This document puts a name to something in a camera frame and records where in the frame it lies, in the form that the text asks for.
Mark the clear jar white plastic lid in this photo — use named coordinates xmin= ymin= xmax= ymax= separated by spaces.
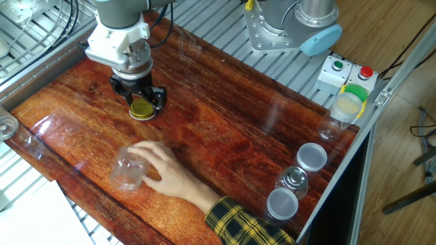
xmin=264 ymin=186 xmax=300 ymax=226
xmin=295 ymin=142 xmax=328 ymax=180

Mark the white paper sheet stack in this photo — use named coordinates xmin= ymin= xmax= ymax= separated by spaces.
xmin=0 ymin=180 xmax=96 ymax=245

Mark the bare human hand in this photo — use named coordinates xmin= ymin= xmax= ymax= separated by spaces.
xmin=127 ymin=140 xmax=223 ymax=214

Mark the grey box green button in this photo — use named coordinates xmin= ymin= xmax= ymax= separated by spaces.
xmin=315 ymin=55 xmax=354 ymax=95

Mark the white printed wrist mount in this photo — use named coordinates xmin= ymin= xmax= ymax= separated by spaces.
xmin=84 ymin=12 xmax=151 ymax=71

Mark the grey aluminium rail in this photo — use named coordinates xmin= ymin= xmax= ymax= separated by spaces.
xmin=0 ymin=18 xmax=98 ymax=112

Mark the gold metal jar lid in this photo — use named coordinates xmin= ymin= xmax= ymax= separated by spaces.
xmin=128 ymin=97 xmax=157 ymax=121

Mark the grey box red button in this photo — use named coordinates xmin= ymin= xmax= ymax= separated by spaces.
xmin=346 ymin=63 xmax=379 ymax=93

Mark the dark chair leg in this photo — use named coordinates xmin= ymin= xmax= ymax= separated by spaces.
xmin=413 ymin=148 xmax=436 ymax=167
xmin=381 ymin=180 xmax=436 ymax=215

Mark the silver metal mounting plate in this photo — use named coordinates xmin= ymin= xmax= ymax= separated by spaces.
xmin=0 ymin=0 xmax=59 ymax=25

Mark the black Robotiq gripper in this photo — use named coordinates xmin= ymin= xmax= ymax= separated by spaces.
xmin=108 ymin=72 xmax=168 ymax=113

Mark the aluminium frame post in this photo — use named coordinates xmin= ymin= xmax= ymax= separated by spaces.
xmin=373 ymin=29 xmax=436 ymax=108

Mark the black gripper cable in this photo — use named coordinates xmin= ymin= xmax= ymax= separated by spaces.
xmin=149 ymin=2 xmax=174 ymax=49

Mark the grey floor cable bundle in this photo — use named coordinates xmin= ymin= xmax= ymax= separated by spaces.
xmin=408 ymin=107 xmax=436 ymax=180

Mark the black floor cable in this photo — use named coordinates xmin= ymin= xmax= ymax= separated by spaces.
xmin=377 ymin=10 xmax=436 ymax=81

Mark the small clear glass jar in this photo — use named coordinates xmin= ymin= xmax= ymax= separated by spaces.
xmin=109 ymin=146 xmax=151 ymax=192

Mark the large clear jar white lid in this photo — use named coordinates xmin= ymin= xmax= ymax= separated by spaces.
xmin=316 ymin=91 xmax=364 ymax=142

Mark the empty clear lidless jar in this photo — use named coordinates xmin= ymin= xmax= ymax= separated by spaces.
xmin=0 ymin=108 xmax=20 ymax=143

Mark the glossy wood grain mat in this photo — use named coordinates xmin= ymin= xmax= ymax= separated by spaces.
xmin=6 ymin=12 xmax=362 ymax=245

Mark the forearm yellow black plaid sleeve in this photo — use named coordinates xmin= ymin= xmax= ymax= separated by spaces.
xmin=204 ymin=194 xmax=297 ymax=245

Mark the black cable bundle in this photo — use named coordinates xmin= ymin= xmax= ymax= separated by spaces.
xmin=0 ymin=0 xmax=80 ymax=72

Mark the yellow box green round cap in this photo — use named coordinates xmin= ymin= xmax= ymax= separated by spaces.
xmin=339 ymin=83 xmax=370 ymax=120

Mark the clear jar silver metal lid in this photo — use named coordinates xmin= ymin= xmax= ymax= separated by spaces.
xmin=275 ymin=165 xmax=309 ymax=201

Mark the black flat panel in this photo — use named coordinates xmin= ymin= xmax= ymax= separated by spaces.
xmin=305 ymin=132 xmax=371 ymax=245

